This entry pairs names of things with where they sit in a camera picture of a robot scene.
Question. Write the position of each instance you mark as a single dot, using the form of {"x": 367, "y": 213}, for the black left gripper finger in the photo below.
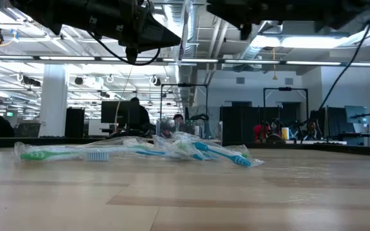
{"x": 164, "y": 35}
{"x": 153, "y": 48}

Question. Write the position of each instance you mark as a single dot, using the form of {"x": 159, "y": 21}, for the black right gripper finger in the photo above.
{"x": 223, "y": 8}

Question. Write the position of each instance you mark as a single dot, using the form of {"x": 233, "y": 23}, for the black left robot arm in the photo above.
{"x": 59, "y": 13}

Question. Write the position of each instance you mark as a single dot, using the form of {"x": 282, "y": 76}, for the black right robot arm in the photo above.
{"x": 300, "y": 9}

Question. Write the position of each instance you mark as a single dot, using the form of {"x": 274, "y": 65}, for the black monitor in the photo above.
{"x": 114, "y": 112}

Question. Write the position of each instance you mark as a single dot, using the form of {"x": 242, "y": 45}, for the black cabinet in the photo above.
{"x": 74, "y": 123}

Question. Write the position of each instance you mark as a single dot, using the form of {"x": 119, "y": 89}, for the white pillar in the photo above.
{"x": 53, "y": 102}

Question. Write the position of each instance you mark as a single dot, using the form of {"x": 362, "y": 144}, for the black partition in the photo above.
{"x": 332, "y": 122}
{"x": 239, "y": 125}

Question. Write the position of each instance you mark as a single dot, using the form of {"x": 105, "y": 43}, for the red object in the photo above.
{"x": 260, "y": 133}

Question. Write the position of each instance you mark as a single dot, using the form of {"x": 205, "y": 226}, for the yellow cup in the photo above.
{"x": 285, "y": 133}

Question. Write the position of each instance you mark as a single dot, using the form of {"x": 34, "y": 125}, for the grey-blue monitor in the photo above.
{"x": 355, "y": 112}

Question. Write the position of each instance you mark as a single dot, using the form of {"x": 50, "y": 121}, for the dark laptop screen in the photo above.
{"x": 27, "y": 130}

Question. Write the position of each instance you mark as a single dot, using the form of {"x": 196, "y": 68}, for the silver ceiling duct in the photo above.
{"x": 193, "y": 48}

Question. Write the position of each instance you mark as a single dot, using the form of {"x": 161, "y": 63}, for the black aluminium table frame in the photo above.
{"x": 332, "y": 149}

